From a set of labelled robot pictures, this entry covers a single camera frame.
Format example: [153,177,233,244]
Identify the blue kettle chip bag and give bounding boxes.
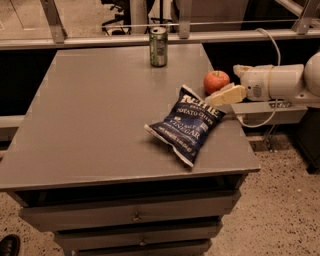
[144,85,226,167]

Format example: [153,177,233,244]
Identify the middle grey drawer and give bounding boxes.
[55,221,222,250]

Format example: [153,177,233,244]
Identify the white cable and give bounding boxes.
[237,28,282,129]

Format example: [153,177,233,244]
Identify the top grey drawer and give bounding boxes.
[20,190,241,232]

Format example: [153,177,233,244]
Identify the green soda can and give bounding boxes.
[149,27,168,67]

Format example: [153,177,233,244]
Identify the black shoe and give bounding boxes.
[0,234,20,256]

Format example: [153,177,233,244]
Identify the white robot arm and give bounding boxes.
[205,53,320,106]

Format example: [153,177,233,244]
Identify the bottom grey drawer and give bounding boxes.
[77,239,211,256]

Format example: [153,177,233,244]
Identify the metal railing frame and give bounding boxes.
[0,0,320,50]

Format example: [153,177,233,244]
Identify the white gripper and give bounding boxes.
[205,64,304,106]

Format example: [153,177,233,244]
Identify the black office chair base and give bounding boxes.
[100,0,131,36]

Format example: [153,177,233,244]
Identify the red apple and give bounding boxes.
[203,70,230,95]

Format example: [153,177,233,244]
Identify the grey drawer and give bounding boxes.
[55,221,222,250]
[20,190,241,232]
[77,239,211,256]

